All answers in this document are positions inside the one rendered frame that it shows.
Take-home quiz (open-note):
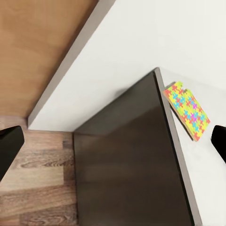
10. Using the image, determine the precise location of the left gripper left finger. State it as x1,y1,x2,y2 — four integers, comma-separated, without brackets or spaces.
0,125,24,182

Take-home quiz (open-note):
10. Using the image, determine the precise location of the jigsaw puzzle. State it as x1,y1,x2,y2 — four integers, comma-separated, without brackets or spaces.
163,81,210,142

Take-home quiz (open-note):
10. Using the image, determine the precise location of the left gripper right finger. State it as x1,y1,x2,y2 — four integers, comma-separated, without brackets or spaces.
211,125,226,163

